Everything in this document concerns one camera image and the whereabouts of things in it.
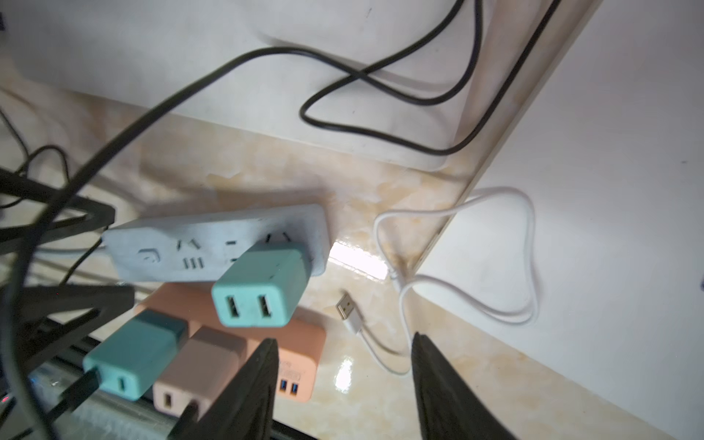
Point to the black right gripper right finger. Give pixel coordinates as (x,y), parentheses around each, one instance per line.
(447,407)

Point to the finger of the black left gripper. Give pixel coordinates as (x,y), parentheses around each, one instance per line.
(65,214)
(52,318)

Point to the grey power strip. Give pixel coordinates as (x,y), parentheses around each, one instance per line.
(201,247)

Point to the right white laptop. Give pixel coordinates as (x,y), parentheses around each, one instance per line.
(610,152)

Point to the teal charger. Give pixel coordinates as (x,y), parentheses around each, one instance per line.
(263,287)
(131,360)

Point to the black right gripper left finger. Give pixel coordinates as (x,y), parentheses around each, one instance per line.
(244,409)

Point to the orange power strip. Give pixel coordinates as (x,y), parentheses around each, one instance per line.
(300,344)

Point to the centre silver laptop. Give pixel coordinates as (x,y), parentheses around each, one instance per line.
(384,80)

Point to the pink charger on orange strip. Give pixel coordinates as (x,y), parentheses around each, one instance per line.
(204,366)

